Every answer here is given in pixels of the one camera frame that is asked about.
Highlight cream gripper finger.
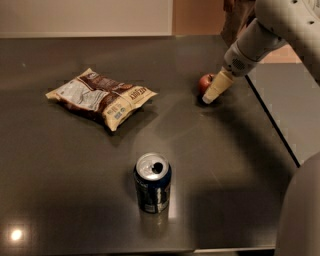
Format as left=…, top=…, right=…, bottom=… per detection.
left=202, top=68, right=234, bottom=104

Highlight red apple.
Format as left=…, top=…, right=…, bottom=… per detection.
left=198, top=73, right=215, bottom=95

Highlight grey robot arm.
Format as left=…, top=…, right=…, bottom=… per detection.
left=202, top=0, right=320, bottom=256

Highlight blue pepsi can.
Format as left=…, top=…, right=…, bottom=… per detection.
left=133, top=152, right=172, bottom=214

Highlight person legs in khaki trousers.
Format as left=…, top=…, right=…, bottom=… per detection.
left=220, top=0, right=256, bottom=46

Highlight brown and cream snack bag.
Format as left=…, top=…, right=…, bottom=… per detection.
left=46, top=68, right=156, bottom=132

